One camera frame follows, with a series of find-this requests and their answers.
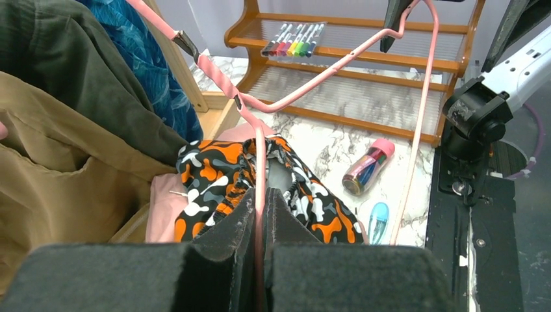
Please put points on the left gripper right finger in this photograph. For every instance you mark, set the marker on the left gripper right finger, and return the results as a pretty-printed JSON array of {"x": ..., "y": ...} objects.
[{"x": 303, "y": 274}]

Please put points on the clear blue plastic package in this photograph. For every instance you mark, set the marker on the clear blue plastic package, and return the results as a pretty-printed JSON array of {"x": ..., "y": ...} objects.
[{"x": 377, "y": 225}]

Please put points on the pink shorts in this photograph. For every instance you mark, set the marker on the pink shorts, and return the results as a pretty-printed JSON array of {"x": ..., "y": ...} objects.
[{"x": 163, "y": 206}]

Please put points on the blue patterned hanging shorts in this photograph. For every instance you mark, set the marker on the blue patterned hanging shorts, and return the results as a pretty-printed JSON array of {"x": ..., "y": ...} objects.
[{"x": 143, "y": 55}]

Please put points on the dark green hanging shorts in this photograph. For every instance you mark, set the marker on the dark green hanging shorts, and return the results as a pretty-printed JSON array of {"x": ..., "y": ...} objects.
[{"x": 60, "y": 48}]

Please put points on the pink cylindrical bottle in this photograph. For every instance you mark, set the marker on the pink cylindrical bottle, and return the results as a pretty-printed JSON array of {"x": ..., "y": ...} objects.
[{"x": 361, "y": 175}]

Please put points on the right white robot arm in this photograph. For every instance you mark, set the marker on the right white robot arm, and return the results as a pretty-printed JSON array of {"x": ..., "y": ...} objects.
[{"x": 480, "y": 108}]

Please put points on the orange camouflage shorts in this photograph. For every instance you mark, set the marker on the orange camouflage shorts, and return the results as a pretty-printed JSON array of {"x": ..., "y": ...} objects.
[{"x": 308, "y": 200}]

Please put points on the set of coloured markers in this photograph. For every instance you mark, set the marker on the set of coloured markers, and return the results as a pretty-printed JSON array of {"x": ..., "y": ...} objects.
[{"x": 294, "y": 42}]

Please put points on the pink wire hanger taken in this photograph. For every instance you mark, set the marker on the pink wire hanger taken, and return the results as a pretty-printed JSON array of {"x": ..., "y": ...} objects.
[{"x": 243, "y": 101}]

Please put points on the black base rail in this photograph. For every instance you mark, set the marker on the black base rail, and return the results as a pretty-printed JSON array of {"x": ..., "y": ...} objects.
[{"x": 475, "y": 246}]

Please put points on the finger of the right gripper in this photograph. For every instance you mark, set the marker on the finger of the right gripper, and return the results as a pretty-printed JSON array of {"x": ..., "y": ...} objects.
[
  {"x": 395, "y": 9},
  {"x": 520, "y": 17}
]

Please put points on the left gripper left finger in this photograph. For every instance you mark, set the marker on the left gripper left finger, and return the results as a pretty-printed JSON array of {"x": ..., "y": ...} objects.
[{"x": 212, "y": 273}]

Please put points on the wooden weaving loom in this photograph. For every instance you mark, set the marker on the wooden weaving loom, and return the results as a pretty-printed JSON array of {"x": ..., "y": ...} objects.
[{"x": 383, "y": 93}]

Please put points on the brown hanging shorts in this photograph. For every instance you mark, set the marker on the brown hanging shorts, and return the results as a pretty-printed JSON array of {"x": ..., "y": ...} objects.
[{"x": 63, "y": 177}]

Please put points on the wooden clothes rack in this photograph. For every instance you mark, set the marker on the wooden clothes rack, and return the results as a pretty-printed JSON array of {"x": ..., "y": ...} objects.
[{"x": 214, "y": 110}]

